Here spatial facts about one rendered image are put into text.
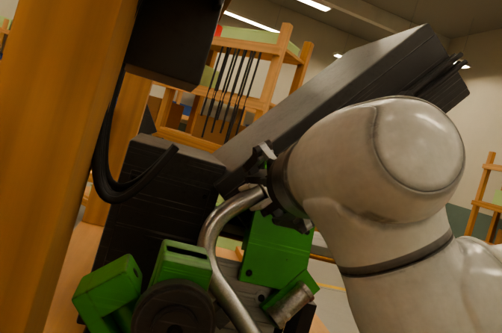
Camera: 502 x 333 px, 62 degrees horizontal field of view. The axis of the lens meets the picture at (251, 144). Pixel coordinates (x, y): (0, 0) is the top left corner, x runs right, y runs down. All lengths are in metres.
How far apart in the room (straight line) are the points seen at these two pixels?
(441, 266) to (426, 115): 0.12
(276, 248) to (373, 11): 8.52
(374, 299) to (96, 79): 0.32
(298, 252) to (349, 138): 0.46
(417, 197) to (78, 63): 0.33
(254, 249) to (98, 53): 0.42
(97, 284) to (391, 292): 0.26
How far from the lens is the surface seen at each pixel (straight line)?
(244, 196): 0.68
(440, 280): 0.36
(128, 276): 0.42
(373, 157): 0.29
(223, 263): 0.73
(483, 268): 0.39
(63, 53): 0.45
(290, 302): 0.72
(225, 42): 3.75
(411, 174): 0.30
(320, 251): 0.90
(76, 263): 1.17
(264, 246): 0.73
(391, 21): 9.32
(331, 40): 10.93
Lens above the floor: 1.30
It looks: level
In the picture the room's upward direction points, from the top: 17 degrees clockwise
